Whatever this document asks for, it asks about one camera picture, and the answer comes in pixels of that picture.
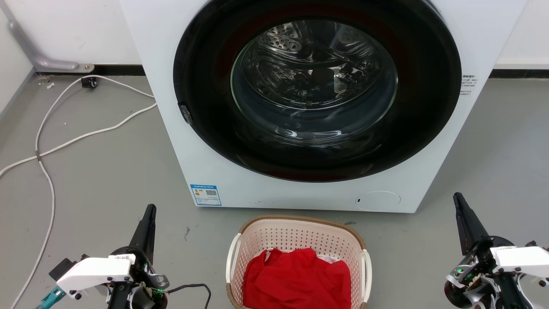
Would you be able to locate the beige plastic laundry basket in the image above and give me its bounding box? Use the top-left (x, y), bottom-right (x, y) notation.
top-left (226, 215), bottom-right (373, 309)

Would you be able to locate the thin black left gripper cable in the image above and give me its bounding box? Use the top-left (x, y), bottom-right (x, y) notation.
top-left (166, 283), bottom-right (212, 306)

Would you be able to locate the white looping power cable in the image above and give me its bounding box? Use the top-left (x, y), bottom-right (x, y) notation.
top-left (9, 75), bottom-right (156, 309)

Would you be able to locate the black round washer door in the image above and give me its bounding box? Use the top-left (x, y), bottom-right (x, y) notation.
top-left (173, 0), bottom-right (462, 182)

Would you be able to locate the round white filter cover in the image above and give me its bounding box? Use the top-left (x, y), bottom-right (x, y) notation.
top-left (355, 191), bottom-right (401, 212)

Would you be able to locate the white straight hose cable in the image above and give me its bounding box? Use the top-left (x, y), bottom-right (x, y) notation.
top-left (0, 102), bottom-right (157, 179)

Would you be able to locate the grey wall pipe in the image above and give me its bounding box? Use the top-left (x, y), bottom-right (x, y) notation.
top-left (0, 0), bottom-right (95, 73)

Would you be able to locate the blue energy label sticker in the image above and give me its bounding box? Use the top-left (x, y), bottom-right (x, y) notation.
top-left (190, 185), bottom-right (222, 206)

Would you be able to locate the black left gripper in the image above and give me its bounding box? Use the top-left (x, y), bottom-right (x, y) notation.
top-left (107, 204), bottom-right (169, 309)

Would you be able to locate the red garment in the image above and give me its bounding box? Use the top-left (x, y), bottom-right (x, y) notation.
top-left (242, 248), bottom-right (352, 309)

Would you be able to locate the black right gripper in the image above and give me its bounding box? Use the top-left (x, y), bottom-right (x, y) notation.
top-left (444, 192), bottom-right (516, 309)

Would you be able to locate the white front-load washing machine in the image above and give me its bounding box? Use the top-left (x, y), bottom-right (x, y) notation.
top-left (119, 0), bottom-right (528, 214)

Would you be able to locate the steel washer drum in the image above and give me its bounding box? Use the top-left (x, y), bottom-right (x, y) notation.
top-left (231, 19), bottom-right (398, 147)

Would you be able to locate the white text sticker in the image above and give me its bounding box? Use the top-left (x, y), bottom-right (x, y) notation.
top-left (460, 74), bottom-right (476, 96)

